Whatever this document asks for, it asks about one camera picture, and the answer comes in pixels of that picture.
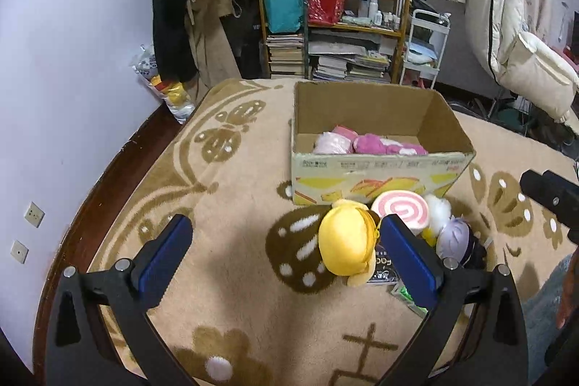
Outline black printed packet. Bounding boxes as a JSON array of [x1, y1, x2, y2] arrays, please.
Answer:
[[366, 243, 400, 284]]

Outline purple haired plush doll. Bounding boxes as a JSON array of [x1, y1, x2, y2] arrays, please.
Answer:
[[435, 218, 487, 270]]

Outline magenta plush toy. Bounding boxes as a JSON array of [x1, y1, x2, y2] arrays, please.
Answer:
[[353, 133, 428, 156]]

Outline pink swirl roll plush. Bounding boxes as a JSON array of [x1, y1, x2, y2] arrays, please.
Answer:
[[371, 189, 428, 234]]

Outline wooden bookshelf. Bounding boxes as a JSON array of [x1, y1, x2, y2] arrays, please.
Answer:
[[250, 0, 415, 85]]

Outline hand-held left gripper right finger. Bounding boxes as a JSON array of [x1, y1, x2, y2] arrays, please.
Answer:
[[379, 213, 530, 386]]

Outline white wall socket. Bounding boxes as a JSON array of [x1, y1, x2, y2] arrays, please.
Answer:
[[11, 238, 30, 265], [24, 201, 46, 229]]

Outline blue fuzzy clothing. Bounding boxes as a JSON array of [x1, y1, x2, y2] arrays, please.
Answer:
[[519, 254, 579, 371]]

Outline light pink plush toy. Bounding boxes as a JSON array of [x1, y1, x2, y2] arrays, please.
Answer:
[[312, 124, 358, 155]]

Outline yellow plush toy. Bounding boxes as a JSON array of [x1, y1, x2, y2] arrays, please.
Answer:
[[318, 199, 379, 288]]

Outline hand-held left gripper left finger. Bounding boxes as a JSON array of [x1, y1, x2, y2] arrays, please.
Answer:
[[45, 213, 195, 386]]

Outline beige hanging coat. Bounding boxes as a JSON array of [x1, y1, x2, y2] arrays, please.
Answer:
[[183, 0, 241, 91]]

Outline pile of assorted books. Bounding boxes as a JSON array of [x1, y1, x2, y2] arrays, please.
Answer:
[[311, 52, 392, 84]]

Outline clear plastic bag yellow contents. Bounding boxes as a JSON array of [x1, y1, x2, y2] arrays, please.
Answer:
[[132, 44, 196, 125]]

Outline cream padded recliner chair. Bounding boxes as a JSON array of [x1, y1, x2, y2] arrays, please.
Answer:
[[465, 0, 579, 125]]

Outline printed cardboard box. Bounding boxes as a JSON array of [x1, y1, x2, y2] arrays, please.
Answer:
[[289, 81, 477, 207]]

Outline beige patterned rug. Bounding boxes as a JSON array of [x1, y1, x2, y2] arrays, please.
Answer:
[[86, 77, 579, 386]]

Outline stack of brown books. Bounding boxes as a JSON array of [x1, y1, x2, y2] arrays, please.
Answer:
[[265, 33, 305, 80]]

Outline black hanging garment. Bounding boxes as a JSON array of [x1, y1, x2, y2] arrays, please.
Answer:
[[152, 0, 199, 83]]

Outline dark hanging jacket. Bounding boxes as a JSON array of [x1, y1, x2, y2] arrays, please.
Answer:
[[227, 0, 264, 80]]

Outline white utility cart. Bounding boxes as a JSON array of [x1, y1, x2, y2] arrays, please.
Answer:
[[400, 8, 452, 89]]

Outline group of white bottles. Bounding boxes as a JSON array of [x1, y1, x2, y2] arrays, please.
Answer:
[[359, 0, 402, 30]]

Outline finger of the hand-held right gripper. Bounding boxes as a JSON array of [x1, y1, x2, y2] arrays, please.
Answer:
[[544, 320, 579, 371], [519, 170, 579, 244]]

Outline white fluffy plush toy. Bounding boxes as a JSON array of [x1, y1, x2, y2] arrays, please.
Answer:
[[422, 194, 453, 237]]

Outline green packet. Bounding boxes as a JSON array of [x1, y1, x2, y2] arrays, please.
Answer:
[[391, 283, 428, 319]]

